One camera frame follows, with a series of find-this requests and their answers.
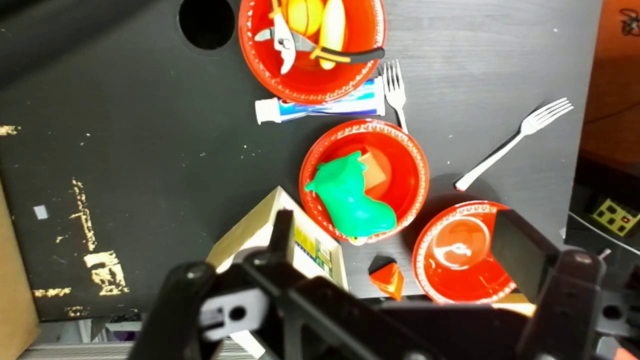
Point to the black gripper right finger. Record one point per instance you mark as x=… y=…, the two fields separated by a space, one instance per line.
x=523 y=252

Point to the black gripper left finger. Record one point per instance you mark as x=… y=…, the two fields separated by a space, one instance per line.
x=281 y=233

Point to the red plastic bowl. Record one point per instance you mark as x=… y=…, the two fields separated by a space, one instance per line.
x=461 y=247
x=267 y=73
x=407 y=172

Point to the wooden shape sorter box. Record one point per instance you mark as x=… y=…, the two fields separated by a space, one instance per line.
x=250 y=237

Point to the green rubber toy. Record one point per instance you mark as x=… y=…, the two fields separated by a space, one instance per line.
x=350 y=200

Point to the orange triangular block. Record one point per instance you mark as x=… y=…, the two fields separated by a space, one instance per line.
x=389 y=278

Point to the orange wooden block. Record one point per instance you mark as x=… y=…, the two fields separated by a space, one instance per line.
x=376 y=166

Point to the white blue toothpaste tube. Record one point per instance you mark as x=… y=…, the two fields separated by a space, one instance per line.
x=321 y=107

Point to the wooden desk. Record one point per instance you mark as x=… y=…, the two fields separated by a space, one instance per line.
x=617 y=81

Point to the yellow toy banana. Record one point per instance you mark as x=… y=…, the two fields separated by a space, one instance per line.
x=333 y=27

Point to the toy orange fruit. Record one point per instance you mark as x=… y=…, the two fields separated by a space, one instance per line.
x=305 y=16

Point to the large brown cardboard box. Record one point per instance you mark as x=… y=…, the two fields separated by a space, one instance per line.
x=12 y=293

